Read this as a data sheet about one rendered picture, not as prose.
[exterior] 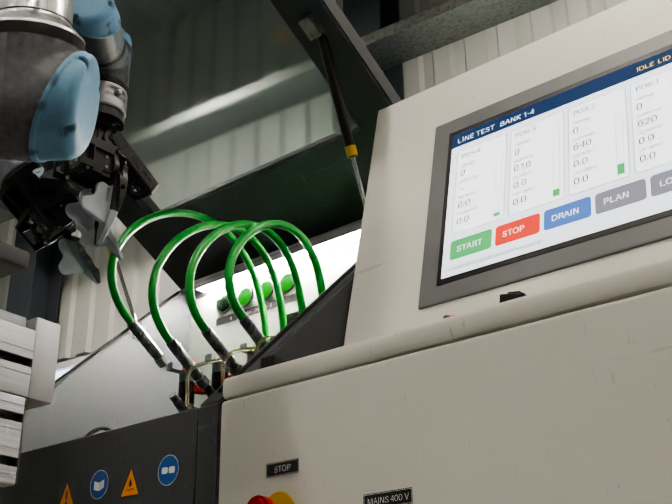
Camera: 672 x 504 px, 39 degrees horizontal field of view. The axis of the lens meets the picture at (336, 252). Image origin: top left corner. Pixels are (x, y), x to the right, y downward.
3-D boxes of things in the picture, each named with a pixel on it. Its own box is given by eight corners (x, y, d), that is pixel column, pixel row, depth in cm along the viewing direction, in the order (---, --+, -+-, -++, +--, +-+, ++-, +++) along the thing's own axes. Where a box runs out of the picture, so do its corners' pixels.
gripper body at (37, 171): (37, 256, 153) (-12, 199, 153) (73, 236, 160) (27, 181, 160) (57, 230, 148) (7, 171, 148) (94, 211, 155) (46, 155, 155)
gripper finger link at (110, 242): (102, 270, 149) (58, 237, 151) (126, 256, 154) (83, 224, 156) (107, 256, 148) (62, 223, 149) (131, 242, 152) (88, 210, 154)
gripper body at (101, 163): (50, 182, 141) (58, 112, 145) (97, 202, 147) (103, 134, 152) (82, 165, 136) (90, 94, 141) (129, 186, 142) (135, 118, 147)
